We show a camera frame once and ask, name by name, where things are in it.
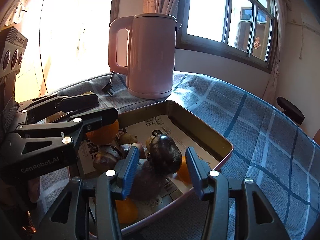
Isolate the rotten cut apple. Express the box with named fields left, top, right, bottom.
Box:
left=92, top=145, right=123, bottom=172

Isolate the orange fruit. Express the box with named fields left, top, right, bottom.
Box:
left=116, top=198, right=138, bottom=224
left=86, top=120, right=119, bottom=145

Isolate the dark shriveled fruit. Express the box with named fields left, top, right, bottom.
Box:
left=146, top=134, right=182, bottom=175

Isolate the small yellowish round fruit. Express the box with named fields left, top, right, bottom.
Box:
left=119, top=133, right=138, bottom=145

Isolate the rectangular metal tin box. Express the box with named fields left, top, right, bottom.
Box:
left=70, top=100, right=233, bottom=235

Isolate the pink electric kettle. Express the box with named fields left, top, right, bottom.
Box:
left=108, top=13, right=178, bottom=99

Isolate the dark round stool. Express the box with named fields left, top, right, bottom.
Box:
left=276, top=96, right=305, bottom=125

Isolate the pink right curtain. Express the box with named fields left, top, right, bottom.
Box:
left=263, top=0, right=288, bottom=105

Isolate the black kettle power cord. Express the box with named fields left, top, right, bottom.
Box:
left=101, top=71, right=117, bottom=98

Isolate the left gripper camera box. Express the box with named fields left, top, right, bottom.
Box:
left=1, top=27, right=28, bottom=131

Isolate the window with wooden frame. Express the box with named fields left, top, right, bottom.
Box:
left=176, top=0, right=277, bottom=73

